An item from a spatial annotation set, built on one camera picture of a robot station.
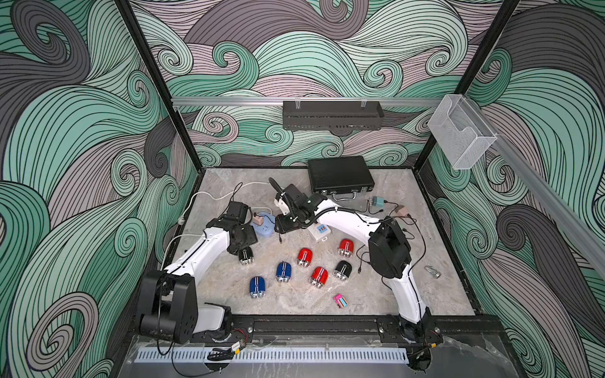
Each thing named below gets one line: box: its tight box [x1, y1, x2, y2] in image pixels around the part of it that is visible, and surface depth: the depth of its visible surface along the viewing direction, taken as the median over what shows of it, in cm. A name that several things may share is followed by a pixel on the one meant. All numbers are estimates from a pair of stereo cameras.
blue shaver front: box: [248, 275, 266, 299], surface depth 81 cm
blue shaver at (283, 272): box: [275, 261, 292, 283], surface depth 85 cm
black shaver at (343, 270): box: [332, 260, 353, 282], surface depth 85 cm
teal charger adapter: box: [372, 196, 386, 208], surface depth 106 cm
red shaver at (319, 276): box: [309, 266, 329, 290], surface depth 84 cm
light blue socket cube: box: [250, 211, 276, 238], surface depth 97 cm
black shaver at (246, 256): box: [237, 245, 255, 266], surface depth 89 cm
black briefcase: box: [308, 155, 375, 201], surface depth 114 cm
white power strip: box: [307, 222, 332, 242], surface depth 95 cm
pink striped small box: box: [332, 292, 349, 309], surface depth 79 cm
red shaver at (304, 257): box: [296, 247, 313, 268], surface depth 89 cm
